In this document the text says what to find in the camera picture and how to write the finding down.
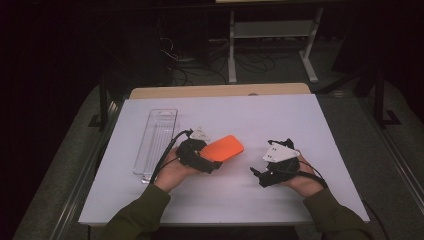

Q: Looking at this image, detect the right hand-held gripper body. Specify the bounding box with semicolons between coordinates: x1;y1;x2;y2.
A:
259;139;301;188

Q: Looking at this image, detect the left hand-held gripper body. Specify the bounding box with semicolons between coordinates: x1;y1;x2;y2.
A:
175;127;214;174

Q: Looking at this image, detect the orange phone case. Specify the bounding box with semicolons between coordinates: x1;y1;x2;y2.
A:
199;134;245;163

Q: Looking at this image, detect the clear plastic tray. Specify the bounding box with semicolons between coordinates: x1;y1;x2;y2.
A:
132;108;181;185

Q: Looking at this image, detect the person's left hand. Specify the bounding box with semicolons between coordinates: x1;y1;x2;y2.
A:
154;148;201;194

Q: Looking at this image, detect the person's right hand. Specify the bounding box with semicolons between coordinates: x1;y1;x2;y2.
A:
288;154;326;198

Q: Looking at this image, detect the white board sheet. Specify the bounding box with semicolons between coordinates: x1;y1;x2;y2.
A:
78;93;370;228

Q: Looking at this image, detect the light wooden table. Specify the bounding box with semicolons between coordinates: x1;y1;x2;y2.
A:
129;82;312;100

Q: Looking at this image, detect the black metal stand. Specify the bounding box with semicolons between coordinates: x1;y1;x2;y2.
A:
373;66;403;129
88;73;111;131

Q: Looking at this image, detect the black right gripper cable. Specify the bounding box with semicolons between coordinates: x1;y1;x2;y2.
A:
273;159;393;240

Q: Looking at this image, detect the tangle of black floor cables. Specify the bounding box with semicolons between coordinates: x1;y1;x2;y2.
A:
156;33;291;86

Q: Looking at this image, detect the white metal table frame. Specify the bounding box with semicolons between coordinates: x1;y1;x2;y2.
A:
215;0;324;84

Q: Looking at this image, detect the grey metal rail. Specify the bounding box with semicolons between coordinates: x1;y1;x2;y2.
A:
363;96;424;208
49;99;124;240

